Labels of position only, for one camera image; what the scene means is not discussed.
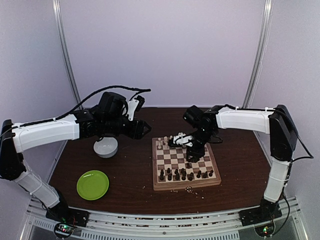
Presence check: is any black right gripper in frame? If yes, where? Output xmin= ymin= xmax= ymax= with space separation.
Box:
xmin=186 ymin=127 xmax=215 ymax=161

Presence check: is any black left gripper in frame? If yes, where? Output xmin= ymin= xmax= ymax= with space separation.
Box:
xmin=103 ymin=115 xmax=151 ymax=139

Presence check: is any dark knight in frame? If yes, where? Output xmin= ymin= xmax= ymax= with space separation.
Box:
xmin=202 ymin=171 xmax=208 ymax=179

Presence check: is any dark corner rook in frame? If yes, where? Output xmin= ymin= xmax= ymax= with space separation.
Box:
xmin=208 ymin=170 xmax=214 ymax=177

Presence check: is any dark rook chess piece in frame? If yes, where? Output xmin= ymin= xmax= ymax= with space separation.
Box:
xmin=159 ymin=169 xmax=166 ymax=182

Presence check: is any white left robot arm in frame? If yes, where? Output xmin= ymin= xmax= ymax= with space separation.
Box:
xmin=0 ymin=86 xmax=152 ymax=222

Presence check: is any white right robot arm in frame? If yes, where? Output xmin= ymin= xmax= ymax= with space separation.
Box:
xmin=174 ymin=104 xmax=303 ymax=221

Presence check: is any wooden chess board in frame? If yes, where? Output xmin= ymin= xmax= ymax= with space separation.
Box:
xmin=152 ymin=137 xmax=222 ymax=191

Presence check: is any dark knight chess piece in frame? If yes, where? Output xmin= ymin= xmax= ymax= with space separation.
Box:
xmin=167 ymin=173 xmax=173 ymax=181

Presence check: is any white ceramic bowl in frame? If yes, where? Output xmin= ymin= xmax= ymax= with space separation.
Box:
xmin=93 ymin=137 xmax=118 ymax=159

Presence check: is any green plate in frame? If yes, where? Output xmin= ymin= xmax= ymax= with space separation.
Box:
xmin=76 ymin=170 xmax=110 ymax=201

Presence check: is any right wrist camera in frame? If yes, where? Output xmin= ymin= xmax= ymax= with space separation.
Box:
xmin=168 ymin=132 xmax=193 ymax=148

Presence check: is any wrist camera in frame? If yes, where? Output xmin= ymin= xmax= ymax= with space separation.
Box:
xmin=168 ymin=132 xmax=193 ymax=148
xmin=126 ymin=95 xmax=145 ymax=121

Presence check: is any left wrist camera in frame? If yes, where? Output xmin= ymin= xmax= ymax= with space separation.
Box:
xmin=126 ymin=95 xmax=145 ymax=121

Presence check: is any aluminium front frame rail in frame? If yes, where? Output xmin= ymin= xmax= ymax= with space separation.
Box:
xmin=24 ymin=194 xmax=301 ymax=240

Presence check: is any aluminium corner frame post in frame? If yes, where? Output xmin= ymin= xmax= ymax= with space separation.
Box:
xmin=52 ymin=0 xmax=81 ymax=104

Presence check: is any right aluminium corner post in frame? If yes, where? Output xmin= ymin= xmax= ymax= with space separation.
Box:
xmin=242 ymin=0 xmax=274 ymax=108

